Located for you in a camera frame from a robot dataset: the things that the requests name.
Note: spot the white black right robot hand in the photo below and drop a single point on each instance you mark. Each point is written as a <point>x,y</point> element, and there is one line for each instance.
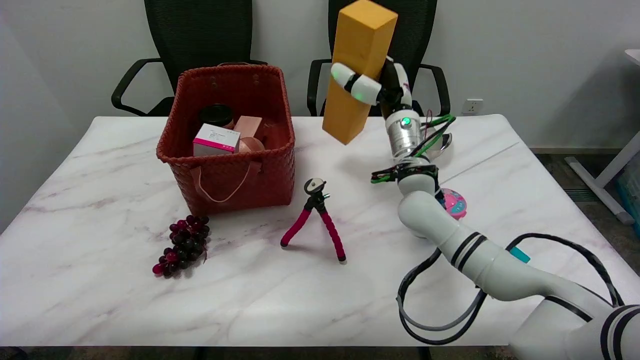
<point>396,87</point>

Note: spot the yellow rectangular box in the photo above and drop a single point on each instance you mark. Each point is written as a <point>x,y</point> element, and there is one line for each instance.
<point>357,60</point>

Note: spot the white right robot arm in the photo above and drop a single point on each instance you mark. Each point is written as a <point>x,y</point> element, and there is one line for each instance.
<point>492,267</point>

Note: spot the pale pink box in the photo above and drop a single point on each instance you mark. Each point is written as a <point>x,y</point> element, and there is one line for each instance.
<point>248,126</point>

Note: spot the brown woven storage basket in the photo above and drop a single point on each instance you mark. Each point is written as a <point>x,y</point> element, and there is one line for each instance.
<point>235,172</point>

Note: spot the blue storage bin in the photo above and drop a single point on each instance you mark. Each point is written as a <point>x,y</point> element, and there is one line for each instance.
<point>631,195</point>

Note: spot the black mesh office chair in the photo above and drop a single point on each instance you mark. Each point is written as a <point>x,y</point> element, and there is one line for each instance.
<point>420,30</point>
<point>200,35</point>

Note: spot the silver metal scoop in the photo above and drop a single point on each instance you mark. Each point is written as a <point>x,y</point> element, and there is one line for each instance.
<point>444,145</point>

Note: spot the pink and teal cup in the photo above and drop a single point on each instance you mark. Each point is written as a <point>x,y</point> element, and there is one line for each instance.
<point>455,204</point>

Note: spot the pink flexible mini tripod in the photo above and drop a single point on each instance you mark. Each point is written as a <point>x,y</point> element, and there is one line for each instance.
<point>315,200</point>

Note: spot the pink tape roll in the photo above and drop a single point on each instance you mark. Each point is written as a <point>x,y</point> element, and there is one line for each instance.
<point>251,145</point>

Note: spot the black lidded jar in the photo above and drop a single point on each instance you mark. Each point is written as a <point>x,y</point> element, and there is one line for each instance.
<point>216,115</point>

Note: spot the white and pink carton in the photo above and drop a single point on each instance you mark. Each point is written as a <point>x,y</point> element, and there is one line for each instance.
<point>215,140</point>

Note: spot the teal small object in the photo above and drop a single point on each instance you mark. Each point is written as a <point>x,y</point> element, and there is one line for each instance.
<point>520,255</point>

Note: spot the dark purple grape bunch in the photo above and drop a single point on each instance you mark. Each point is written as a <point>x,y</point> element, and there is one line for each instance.
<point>184,245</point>

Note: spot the white wall socket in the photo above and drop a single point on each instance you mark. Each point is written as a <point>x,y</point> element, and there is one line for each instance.
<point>472,106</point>

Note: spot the white desk frame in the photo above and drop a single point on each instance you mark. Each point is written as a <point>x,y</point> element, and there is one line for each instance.
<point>600,187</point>

